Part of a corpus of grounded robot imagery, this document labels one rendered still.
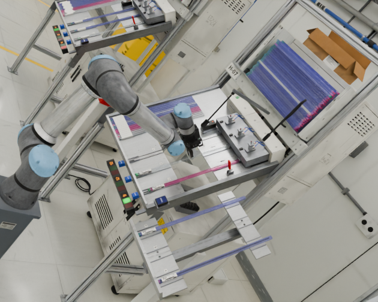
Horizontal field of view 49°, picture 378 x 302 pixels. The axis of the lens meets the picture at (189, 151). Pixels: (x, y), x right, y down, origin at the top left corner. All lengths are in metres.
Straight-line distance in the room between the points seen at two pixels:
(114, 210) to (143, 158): 0.59
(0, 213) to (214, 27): 2.19
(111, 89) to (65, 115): 0.25
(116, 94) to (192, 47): 1.86
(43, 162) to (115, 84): 0.40
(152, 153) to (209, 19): 1.42
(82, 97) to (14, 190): 0.44
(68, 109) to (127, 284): 1.18
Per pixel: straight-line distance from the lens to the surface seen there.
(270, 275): 3.77
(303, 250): 3.64
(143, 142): 2.22
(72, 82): 3.53
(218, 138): 2.24
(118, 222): 2.57
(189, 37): 3.26
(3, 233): 1.83
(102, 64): 1.60
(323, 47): 2.65
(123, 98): 1.52
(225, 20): 3.33
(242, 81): 2.43
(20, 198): 1.71
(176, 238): 2.24
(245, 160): 2.07
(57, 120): 1.69
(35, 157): 1.63
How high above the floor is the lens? 1.65
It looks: 19 degrees down
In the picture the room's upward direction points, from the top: 43 degrees clockwise
